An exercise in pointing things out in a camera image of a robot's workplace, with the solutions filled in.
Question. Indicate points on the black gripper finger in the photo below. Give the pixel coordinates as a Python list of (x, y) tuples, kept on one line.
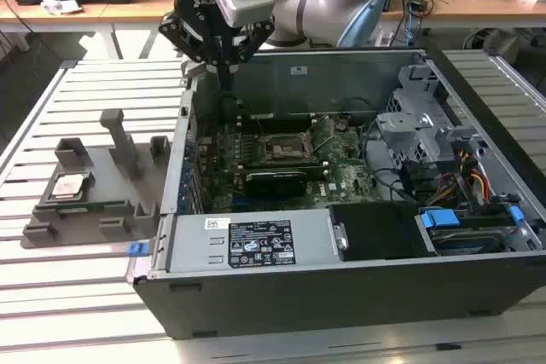
[(183, 38), (251, 46)]

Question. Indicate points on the thin metal locking lever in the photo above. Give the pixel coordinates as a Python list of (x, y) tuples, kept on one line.
[(323, 145)]

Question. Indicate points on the CPU with silver top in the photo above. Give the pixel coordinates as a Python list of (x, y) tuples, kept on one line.
[(68, 186)]

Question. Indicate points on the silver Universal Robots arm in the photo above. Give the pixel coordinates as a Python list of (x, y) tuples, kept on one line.
[(324, 1)]

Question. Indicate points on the CPU socket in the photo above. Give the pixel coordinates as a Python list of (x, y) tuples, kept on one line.
[(283, 148)]

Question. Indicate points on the grey case latch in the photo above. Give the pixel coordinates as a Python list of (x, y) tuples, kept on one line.
[(192, 71)]

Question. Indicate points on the long wooden desk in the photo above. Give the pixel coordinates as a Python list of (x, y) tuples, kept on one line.
[(128, 1)]

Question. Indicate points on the crumpled white paper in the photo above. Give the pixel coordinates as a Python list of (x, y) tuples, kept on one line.
[(59, 5)]

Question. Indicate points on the white adapter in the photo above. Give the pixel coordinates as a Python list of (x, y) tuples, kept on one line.
[(385, 38)]

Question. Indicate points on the graphics card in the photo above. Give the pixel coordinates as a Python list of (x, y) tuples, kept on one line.
[(277, 187)]

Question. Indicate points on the green motherboard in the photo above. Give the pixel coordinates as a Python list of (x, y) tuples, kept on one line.
[(350, 176)]

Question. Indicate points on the silver drive cage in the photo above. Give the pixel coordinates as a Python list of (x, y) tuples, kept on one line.
[(405, 125)]

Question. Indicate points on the grey parts rack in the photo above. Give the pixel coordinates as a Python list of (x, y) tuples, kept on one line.
[(106, 193)]

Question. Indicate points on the green RAM stick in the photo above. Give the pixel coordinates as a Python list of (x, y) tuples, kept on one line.
[(98, 206)]

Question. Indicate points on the silver power supply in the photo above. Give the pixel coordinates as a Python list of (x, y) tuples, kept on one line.
[(192, 244)]

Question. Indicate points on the blue case latch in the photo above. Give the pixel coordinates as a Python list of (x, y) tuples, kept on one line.
[(137, 250)]

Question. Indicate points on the black open PC case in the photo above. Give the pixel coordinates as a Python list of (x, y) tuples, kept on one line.
[(341, 304)]

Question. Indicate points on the hard disk in blue carrier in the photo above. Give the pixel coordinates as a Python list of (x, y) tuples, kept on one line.
[(460, 240)]

